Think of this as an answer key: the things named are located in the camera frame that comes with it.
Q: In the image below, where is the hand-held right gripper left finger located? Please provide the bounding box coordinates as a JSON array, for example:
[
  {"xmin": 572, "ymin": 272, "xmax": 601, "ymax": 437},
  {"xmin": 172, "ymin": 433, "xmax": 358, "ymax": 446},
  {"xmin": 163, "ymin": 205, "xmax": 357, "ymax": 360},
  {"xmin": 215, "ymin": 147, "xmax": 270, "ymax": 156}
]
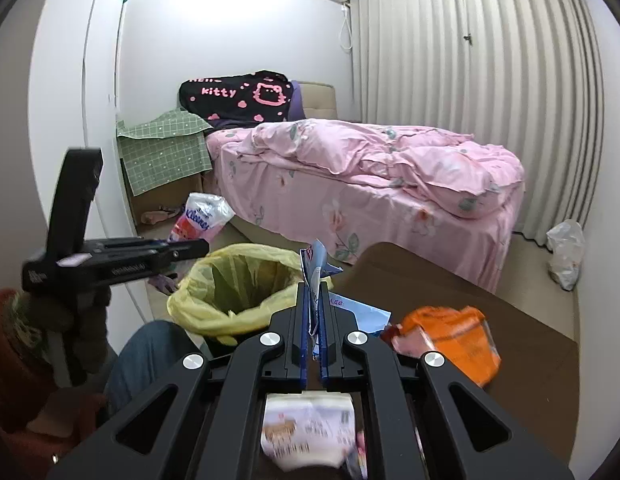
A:
[{"xmin": 47, "ymin": 282, "xmax": 311, "ymax": 480}]

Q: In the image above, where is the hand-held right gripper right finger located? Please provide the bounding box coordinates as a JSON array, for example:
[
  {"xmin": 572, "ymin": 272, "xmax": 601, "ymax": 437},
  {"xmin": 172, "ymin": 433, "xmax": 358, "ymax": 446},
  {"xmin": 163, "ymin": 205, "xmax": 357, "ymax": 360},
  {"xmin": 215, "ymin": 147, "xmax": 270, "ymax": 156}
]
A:
[{"xmin": 317, "ymin": 282, "xmax": 573, "ymax": 480}]

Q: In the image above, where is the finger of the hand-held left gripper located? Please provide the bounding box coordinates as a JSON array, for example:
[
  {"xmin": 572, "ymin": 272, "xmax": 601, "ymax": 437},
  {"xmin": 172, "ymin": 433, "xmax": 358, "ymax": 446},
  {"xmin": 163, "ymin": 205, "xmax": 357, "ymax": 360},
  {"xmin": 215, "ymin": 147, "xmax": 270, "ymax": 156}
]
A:
[
  {"xmin": 87, "ymin": 239, "xmax": 171, "ymax": 252},
  {"xmin": 110, "ymin": 240, "xmax": 211, "ymax": 283}
]

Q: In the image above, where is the white pink tissue packet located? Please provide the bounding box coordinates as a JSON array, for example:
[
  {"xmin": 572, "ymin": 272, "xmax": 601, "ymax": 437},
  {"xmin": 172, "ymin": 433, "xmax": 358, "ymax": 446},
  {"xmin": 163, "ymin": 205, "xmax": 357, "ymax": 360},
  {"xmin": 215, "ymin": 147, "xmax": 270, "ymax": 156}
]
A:
[{"xmin": 168, "ymin": 192, "xmax": 236, "ymax": 246}]

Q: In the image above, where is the blue white wrapper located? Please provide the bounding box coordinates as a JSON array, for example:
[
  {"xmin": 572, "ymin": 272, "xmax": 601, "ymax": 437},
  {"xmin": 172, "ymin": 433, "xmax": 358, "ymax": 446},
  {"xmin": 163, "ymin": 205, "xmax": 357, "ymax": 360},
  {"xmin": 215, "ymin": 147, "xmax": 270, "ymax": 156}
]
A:
[{"xmin": 299, "ymin": 239, "xmax": 344, "ymax": 361}]

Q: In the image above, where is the bin with yellow bag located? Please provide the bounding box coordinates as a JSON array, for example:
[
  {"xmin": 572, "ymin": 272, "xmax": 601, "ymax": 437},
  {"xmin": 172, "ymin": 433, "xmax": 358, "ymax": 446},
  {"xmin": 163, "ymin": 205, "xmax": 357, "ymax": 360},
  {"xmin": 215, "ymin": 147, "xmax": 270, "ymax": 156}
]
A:
[{"xmin": 167, "ymin": 242, "xmax": 336, "ymax": 346}]

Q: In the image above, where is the orange packet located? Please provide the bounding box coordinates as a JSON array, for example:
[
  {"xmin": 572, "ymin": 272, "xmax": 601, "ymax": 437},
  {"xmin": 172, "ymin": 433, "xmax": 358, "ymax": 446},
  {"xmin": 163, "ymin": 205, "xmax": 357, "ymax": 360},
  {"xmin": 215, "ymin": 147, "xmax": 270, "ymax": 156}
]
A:
[{"xmin": 390, "ymin": 306, "xmax": 502, "ymax": 388}]

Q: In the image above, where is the person's left forearm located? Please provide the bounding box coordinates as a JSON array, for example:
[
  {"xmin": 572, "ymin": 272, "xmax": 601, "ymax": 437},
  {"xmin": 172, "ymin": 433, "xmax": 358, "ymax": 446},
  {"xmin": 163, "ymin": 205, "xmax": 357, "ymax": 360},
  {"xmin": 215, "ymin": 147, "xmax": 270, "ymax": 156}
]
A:
[{"xmin": 0, "ymin": 287, "xmax": 111, "ymax": 461}]

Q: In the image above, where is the person's left hand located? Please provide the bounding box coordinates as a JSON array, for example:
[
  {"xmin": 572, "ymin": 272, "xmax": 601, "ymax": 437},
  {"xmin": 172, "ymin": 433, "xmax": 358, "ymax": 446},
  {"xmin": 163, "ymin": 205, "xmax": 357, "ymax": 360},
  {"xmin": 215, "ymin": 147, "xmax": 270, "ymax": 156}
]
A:
[{"xmin": 37, "ymin": 292, "xmax": 112, "ymax": 387}]

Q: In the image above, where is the brown nightstand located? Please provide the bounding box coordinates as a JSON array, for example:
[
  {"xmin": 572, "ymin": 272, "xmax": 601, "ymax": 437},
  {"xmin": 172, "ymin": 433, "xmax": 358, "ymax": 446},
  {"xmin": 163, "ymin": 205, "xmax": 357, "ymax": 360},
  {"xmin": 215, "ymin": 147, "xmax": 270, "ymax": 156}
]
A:
[{"xmin": 121, "ymin": 157, "xmax": 216, "ymax": 226}]

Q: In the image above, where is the white paper cup wrapper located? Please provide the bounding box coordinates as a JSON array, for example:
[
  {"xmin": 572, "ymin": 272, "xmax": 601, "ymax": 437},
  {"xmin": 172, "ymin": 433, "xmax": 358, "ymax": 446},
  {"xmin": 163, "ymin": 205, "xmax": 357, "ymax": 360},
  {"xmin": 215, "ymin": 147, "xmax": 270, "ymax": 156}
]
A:
[{"xmin": 260, "ymin": 392, "xmax": 358, "ymax": 472}]

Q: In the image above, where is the pink foil wrapper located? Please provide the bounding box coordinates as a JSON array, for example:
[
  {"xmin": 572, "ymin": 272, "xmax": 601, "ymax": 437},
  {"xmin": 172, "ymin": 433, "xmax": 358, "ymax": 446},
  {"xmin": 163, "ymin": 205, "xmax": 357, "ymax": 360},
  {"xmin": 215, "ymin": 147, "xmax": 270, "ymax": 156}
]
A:
[{"xmin": 381, "ymin": 322, "xmax": 428, "ymax": 358}]

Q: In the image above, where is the green checked cloth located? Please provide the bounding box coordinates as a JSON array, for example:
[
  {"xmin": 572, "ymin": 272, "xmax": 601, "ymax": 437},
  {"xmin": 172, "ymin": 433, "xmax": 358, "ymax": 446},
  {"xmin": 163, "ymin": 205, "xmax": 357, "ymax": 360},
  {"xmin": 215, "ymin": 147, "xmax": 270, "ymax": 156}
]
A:
[{"xmin": 116, "ymin": 110, "xmax": 213, "ymax": 196}]

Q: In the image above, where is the person's leg in jeans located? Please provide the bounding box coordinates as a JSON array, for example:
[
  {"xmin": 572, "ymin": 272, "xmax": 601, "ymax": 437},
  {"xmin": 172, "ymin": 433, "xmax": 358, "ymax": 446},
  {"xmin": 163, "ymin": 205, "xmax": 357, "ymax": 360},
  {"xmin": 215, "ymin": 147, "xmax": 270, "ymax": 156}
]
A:
[{"xmin": 104, "ymin": 320, "xmax": 211, "ymax": 411}]

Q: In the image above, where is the bed with pink floral sheet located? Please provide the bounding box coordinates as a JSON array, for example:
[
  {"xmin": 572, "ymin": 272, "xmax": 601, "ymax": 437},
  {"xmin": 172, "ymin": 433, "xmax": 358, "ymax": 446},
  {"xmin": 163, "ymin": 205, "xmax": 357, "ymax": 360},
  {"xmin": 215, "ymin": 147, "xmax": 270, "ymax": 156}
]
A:
[{"xmin": 205, "ymin": 127, "xmax": 523, "ymax": 293}]

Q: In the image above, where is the black Hello Kitty pillow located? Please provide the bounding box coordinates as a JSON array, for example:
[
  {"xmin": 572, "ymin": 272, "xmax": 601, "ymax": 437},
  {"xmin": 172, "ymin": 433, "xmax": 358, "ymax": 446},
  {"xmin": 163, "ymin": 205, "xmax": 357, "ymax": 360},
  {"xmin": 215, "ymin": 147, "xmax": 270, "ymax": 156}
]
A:
[{"xmin": 178, "ymin": 71, "xmax": 296, "ymax": 123}]

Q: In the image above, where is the pink floral duvet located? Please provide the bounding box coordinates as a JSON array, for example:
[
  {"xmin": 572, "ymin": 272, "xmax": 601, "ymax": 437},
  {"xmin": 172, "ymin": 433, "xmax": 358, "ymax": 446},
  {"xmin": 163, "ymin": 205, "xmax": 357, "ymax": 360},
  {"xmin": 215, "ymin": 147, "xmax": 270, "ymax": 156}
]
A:
[{"xmin": 236, "ymin": 119, "xmax": 525, "ymax": 220}]

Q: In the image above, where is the purple pillow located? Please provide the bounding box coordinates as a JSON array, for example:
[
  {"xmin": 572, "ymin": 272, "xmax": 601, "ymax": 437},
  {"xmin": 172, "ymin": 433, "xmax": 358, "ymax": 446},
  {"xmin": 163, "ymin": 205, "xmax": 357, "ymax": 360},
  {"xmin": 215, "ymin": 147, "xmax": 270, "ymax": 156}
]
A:
[{"xmin": 287, "ymin": 80, "xmax": 306, "ymax": 121}]

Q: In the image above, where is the beige headboard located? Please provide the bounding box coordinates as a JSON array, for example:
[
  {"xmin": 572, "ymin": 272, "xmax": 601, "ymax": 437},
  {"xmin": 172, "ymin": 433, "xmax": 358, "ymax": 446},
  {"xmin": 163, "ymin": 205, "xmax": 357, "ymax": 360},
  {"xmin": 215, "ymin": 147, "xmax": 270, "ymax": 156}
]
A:
[{"xmin": 295, "ymin": 81, "xmax": 337, "ymax": 121}]

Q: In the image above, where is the white plastic bag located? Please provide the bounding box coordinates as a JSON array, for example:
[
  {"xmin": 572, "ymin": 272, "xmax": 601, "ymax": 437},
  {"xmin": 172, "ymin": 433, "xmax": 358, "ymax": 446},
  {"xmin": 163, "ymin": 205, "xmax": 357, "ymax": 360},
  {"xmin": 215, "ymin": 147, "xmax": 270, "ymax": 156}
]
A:
[{"xmin": 546, "ymin": 219, "xmax": 586, "ymax": 292}]

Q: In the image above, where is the beige pleated curtain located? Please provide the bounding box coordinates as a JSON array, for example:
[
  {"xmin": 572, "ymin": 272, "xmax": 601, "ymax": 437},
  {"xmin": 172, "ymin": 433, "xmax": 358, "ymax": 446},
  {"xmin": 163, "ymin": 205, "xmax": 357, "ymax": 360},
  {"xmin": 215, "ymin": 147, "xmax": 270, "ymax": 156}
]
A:
[{"xmin": 350, "ymin": 0, "xmax": 606, "ymax": 241}]

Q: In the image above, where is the white air conditioner cord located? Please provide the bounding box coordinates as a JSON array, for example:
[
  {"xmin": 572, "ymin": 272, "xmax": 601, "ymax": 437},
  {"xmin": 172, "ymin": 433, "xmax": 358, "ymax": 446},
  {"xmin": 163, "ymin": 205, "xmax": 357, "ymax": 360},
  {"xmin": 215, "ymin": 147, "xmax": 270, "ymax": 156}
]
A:
[{"xmin": 340, "ymin": 2, "xmax": 354, "ymax": 52}]

